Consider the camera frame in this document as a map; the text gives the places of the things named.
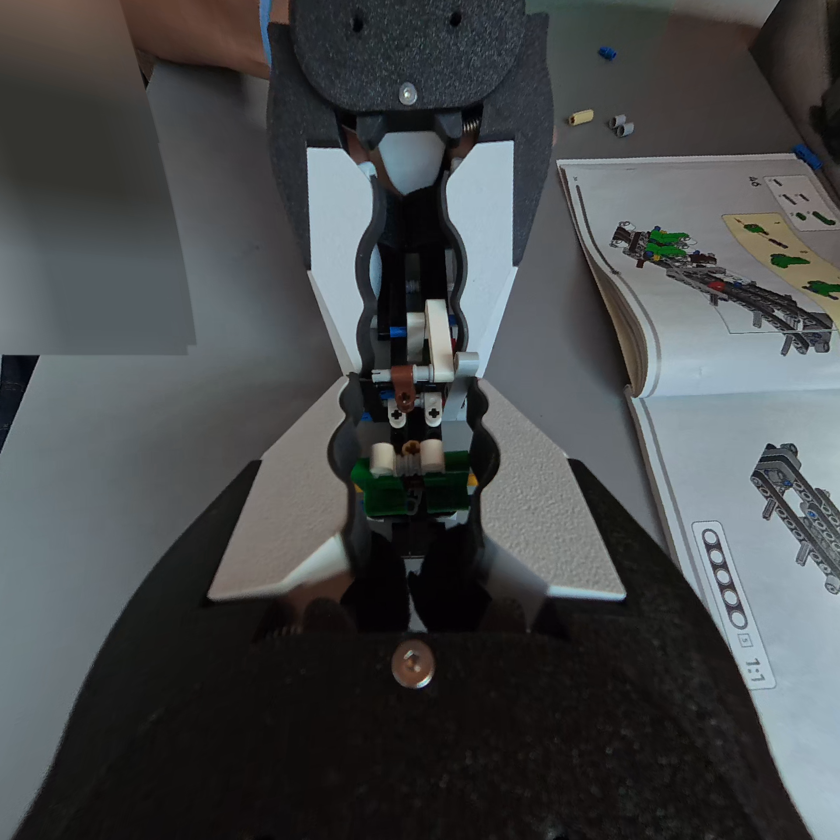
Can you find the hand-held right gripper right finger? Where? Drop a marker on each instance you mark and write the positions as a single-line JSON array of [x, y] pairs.
[[551, 518]]

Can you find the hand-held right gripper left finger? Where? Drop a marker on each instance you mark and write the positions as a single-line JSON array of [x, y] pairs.
[[289, 512]]

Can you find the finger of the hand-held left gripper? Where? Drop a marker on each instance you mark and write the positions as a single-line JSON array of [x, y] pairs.
[[331, 216], [491, 216]]

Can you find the lego technic model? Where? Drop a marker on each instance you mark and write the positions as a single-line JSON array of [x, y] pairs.
[[387, 499]]

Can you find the person's left forearm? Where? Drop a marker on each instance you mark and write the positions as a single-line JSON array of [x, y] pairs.
[[197, 26]]

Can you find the tan lego pin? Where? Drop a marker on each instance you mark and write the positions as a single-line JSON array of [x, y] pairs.
[[581, 118]]

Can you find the grey lego connector piece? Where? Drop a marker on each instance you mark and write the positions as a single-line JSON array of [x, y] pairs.
[[621, 126]]

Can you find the open lego instruction booklet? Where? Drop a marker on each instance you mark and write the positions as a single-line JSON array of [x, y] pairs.
[[722, 426]]

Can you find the small blue lego pin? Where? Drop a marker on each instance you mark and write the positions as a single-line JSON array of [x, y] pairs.
[[607, 53], [807, 157]]

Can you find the blue wristband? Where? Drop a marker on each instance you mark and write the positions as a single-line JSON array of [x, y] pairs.
[[265, 29]]

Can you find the person's dark pants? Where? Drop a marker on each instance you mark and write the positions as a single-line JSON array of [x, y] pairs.
[[16, 394]]

